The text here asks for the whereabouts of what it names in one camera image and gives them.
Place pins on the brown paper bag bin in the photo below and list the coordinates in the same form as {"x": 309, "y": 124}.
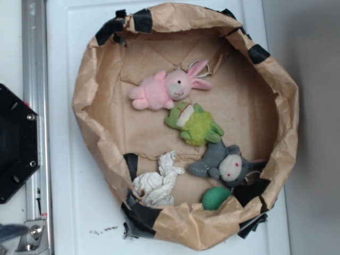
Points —
{"x": 254, "y": 99}

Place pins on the metal corner bracket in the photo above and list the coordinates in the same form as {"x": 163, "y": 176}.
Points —
{"x": 36, "y": 240}

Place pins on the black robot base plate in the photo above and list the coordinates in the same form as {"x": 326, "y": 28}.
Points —
{"x": 19, "y": 143}

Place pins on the grey plush donkey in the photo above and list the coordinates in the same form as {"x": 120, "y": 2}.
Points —
{"x": 225, "y": 163}

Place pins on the aluminium extrusion rail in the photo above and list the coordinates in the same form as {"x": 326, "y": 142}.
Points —
{"x": 35, "y": 93}

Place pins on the green textured ball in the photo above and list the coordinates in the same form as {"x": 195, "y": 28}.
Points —
{"x": 214, "y": 197}

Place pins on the green plush frog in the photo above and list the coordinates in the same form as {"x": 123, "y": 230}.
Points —
{"x": 197, "y": 127}

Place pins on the pink plush bunny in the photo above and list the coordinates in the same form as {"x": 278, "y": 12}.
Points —
{"x": 163, "y": 89}

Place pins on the crumpled white paper tissue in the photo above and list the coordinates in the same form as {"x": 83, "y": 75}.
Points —
{"x": 154, "y": 188}

